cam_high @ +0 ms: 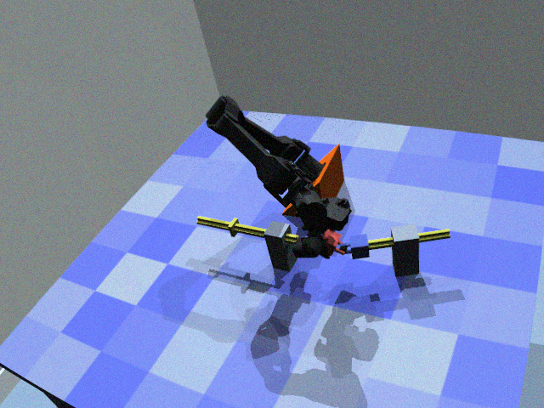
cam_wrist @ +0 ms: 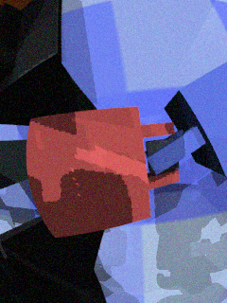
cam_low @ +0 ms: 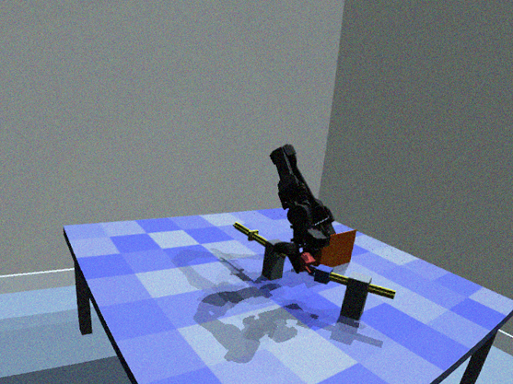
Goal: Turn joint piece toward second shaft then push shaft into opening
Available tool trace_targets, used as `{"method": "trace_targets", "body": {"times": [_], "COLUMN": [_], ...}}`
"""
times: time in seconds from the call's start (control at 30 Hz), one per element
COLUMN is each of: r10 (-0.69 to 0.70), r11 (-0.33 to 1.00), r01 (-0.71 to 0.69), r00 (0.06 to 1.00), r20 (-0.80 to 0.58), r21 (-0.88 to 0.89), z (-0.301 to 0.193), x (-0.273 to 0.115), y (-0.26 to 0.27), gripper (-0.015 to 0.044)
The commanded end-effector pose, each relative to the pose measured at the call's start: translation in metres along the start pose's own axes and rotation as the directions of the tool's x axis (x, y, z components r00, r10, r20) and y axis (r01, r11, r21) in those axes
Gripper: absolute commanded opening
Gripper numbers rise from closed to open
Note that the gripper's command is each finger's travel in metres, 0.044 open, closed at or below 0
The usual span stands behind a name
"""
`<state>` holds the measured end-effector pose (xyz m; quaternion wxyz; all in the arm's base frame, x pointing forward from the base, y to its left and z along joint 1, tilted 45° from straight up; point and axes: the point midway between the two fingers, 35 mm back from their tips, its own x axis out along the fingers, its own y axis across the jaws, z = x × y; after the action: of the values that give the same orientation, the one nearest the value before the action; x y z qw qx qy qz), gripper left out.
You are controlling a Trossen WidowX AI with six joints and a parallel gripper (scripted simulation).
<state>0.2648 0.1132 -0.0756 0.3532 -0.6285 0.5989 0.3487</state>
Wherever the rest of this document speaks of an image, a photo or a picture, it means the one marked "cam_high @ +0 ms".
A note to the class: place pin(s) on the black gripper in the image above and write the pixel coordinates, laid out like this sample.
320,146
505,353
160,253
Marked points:
314,245

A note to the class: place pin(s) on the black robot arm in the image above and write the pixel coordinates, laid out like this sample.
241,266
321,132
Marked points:
276,169

